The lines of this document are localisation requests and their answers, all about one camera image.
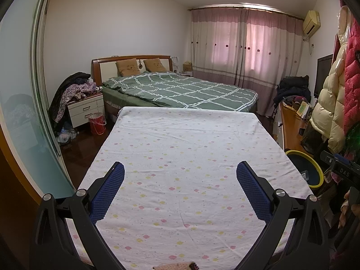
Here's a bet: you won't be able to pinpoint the pile of clothes on nightstand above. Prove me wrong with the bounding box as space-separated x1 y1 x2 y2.
48 72 96 126

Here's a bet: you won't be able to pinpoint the white floral tablecloth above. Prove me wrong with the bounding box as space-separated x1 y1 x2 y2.
80 107 311 269

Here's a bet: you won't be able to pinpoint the yellow tissue box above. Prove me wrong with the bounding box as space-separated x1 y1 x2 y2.
182 61 193 72

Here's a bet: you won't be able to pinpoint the wall air conditioner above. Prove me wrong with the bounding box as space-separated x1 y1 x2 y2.
303 10 321 37

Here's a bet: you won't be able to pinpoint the left brown pillow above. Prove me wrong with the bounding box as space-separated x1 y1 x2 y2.
115 58 141 77

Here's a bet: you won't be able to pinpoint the brown pillow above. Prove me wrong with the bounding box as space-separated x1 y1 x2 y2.
115 58 141 77
143 58 167 72

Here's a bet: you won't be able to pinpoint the pink white curtains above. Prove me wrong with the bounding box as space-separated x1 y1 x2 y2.
190 7 303 116

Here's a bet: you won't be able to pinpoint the wooden desk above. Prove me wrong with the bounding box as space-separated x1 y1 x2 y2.
279 103 308 153

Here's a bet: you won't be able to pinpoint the cream puffer jacket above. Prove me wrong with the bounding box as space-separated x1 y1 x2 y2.
310 6 353 153

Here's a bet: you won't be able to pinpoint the green plaid bed quilt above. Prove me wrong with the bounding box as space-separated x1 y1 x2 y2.
103 71 258 112

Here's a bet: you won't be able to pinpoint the yellow-rimmed trash bin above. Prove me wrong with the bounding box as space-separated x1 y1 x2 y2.
286 150 324 189

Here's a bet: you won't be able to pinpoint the dark clothes pile by curtain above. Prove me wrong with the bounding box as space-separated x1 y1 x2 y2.
273 75 311 108

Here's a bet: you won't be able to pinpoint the sliding glass wardrobe door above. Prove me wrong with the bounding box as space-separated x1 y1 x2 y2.
1 0 74 198

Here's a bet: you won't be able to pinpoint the wooden bed headboard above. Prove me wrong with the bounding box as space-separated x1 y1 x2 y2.
92 55 173 87

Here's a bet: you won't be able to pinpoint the right brown pillow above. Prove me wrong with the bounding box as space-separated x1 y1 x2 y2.
143 58 167 72

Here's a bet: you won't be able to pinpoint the red plastic bucket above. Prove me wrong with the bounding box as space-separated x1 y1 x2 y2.
88 113 106 135

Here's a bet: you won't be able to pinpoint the white bedside nightstand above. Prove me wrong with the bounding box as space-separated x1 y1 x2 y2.
67 93 105 128

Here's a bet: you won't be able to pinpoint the black television screen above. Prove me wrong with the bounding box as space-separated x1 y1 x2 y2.
314 54 333 99

